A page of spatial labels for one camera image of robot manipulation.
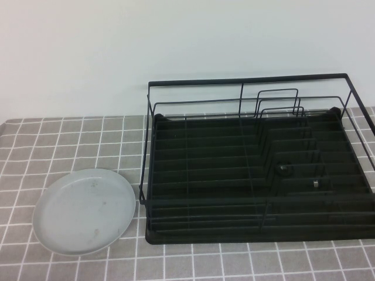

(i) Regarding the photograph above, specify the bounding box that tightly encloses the round grey plate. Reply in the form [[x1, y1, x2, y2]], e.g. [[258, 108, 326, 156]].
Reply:
[[32, 168, 137, 257]]

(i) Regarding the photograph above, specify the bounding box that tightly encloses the grey white checked tablecloth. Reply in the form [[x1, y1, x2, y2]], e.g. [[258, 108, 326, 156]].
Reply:
[[0, 107, 375, 281]]

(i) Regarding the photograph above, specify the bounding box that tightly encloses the round black drain plug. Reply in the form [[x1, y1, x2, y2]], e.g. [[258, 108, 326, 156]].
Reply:
[[275, 160, 294, 177]]

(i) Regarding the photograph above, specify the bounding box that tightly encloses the black plastic drip tray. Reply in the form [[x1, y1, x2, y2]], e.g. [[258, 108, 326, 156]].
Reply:
[[145, 107, 375, 245]]

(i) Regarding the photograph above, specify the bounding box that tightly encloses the black wire dish rack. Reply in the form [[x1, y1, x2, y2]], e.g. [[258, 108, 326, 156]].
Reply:
[[138, 73, 375, 235]]

